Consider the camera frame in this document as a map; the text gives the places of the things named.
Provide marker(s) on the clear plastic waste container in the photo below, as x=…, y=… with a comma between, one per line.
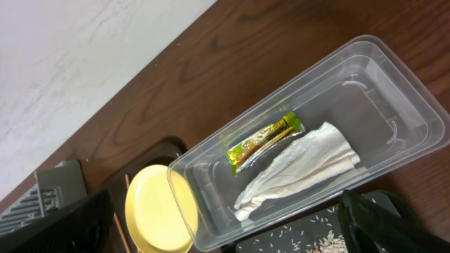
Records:
x=383, y=110

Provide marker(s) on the yellow round plate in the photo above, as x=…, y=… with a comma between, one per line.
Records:
x=160, y=213

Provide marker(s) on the right wooden chopstick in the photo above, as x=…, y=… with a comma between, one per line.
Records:
x=120, y=228

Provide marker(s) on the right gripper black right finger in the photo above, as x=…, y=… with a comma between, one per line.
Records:
x=366, y=226

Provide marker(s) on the green snack wrapper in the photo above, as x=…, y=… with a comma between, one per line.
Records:
x=244, y=153

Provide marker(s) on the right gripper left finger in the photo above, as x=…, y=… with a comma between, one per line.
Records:
x=83, y=226

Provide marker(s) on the white napkin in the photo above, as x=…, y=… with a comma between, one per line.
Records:
x=318, y=156

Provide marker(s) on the rice and food scraps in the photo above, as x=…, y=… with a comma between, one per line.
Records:
x=316, y=240

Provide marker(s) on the dark brown serving tray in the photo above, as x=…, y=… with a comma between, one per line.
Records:
x=163, y=153

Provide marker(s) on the grey plastic dish rack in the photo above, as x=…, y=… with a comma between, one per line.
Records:
x=54, y=189

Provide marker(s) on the black food waste tray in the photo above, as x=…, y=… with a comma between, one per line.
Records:
x=292, y=235

